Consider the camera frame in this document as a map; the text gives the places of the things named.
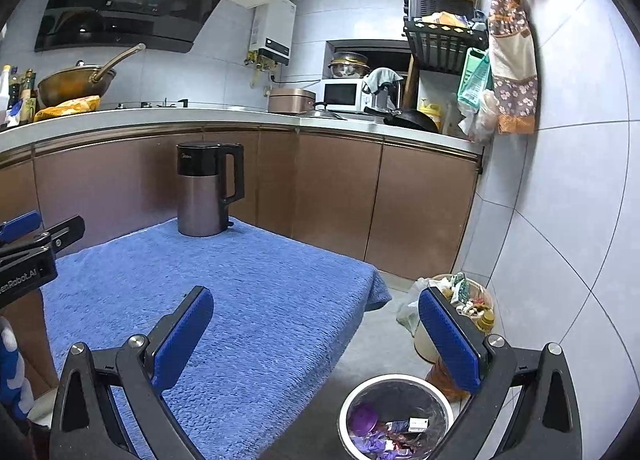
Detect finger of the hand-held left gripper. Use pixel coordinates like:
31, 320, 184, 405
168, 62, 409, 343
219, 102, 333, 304
0, 211, 43, 246
0, 215, 86, 263

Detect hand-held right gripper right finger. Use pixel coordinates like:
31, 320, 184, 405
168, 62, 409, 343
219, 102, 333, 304
417, 287, 583, 460

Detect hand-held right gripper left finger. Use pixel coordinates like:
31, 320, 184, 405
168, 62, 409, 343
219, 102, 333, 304
50, 285, 215, 460

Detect metal waste bin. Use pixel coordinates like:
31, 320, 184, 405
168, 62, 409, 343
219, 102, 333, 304
339, 374, 455, 460

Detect purple plastic lid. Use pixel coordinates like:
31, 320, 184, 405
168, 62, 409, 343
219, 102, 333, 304
348, 405, 378, 436

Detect long purple wrapper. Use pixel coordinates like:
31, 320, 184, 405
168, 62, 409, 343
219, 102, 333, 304
350, 432, 396, 458

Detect amber oil bottle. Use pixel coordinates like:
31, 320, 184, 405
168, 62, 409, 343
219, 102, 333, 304
425, 355, 471, 401

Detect white plastic bag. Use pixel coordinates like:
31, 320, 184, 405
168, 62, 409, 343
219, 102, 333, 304
396, 277, 436, 336

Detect overflowing beige waste bin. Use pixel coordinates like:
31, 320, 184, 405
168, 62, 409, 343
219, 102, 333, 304
414, 273, 496, 363

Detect blue towel mat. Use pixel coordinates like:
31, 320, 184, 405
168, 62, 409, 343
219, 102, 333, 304
40, 217, 393, 460

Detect orange snack bag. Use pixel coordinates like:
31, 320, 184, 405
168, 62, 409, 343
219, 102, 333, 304
34, 95, 101, 122

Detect grey electric kettle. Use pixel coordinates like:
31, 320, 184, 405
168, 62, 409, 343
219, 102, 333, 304
176, 141, 246, 237

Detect dark sauce bottle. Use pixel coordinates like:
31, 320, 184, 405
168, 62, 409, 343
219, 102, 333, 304
22, 69, 38, 114

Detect brass wok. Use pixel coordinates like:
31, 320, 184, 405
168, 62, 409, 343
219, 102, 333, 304
37, 43, 147, 108

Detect black gas stove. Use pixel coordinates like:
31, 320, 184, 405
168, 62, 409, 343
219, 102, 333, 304
117, 99, 190, 110

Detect brown kitchen base cabinet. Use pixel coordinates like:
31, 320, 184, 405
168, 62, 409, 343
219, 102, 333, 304
0, 125, 485, 391

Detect crumpled clear plastic bags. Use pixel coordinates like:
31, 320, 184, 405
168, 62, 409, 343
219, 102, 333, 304
457, 90, 501, 143

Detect black frying pan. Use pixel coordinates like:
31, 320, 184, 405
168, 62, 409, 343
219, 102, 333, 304
364, 107, 440, 133

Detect yellow packet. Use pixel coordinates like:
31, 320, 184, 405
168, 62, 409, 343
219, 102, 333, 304
419, 99, 443, 128

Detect dark countertop appliance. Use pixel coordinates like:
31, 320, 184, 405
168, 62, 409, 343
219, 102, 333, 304
372, 83, 405, 111

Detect brass pipe fittings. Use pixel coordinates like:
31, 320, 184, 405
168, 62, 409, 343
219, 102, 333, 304
244, 53, 281, 86

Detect brown rice cooker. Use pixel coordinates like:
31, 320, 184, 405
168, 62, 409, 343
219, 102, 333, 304
268, 87, 317, 115

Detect wooden cutting board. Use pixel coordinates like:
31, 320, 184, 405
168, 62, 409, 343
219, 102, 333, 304
402, 53, 421, 111

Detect green plastic bag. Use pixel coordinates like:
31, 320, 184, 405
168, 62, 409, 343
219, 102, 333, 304
457, 48, 492, 108

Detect glass pot lid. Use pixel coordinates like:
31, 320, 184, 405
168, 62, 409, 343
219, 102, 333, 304
297, 103, 346, 120

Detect white microwave oven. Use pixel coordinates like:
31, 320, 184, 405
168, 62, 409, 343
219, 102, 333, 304
320, 79, 373, 114

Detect grey cloth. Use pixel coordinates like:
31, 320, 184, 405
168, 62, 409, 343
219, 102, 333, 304
362, 68, 403, 94

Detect patterned hanging apron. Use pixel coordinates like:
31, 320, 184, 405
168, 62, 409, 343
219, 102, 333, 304
487, 0, 540, 135

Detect black storage rack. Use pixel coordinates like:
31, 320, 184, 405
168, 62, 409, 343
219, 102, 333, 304
402, 0, 488, 74

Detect white water heater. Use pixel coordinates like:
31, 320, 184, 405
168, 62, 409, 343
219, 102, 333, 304
248, 0, 297, 66

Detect orange snack packets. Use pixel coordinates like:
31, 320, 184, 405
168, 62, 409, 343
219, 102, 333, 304
422, 12, 473, 28

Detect grey toaster oven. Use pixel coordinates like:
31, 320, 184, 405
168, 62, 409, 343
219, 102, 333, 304
407, 0, 473, 21

